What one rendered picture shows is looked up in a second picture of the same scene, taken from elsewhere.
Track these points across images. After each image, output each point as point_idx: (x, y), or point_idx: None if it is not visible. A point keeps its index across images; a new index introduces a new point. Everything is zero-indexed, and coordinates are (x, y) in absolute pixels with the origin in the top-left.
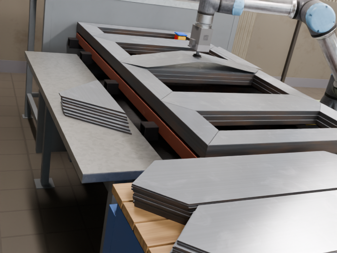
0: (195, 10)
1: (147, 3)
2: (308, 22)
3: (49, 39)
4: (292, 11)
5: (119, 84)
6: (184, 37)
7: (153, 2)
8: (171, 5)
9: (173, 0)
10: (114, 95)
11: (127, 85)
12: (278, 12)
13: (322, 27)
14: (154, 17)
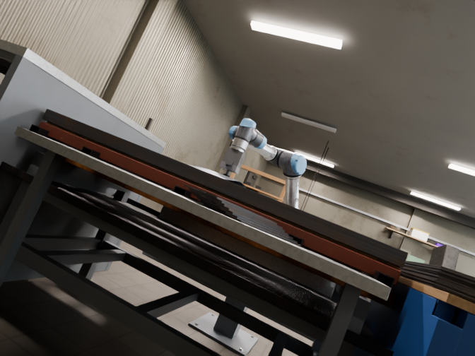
0: (141, 133)
1: (111, 113)
2: (294, 165)
3: (1, 120)
4: (273, 155)
5: (192, 193)
6: None
7: (116, 114)
8: (127, 123)
9: (130, 119)
10: (98, 206)
11: (216, 194)
12: (265, 153)
13: (300, 171)
14: (112, 130)
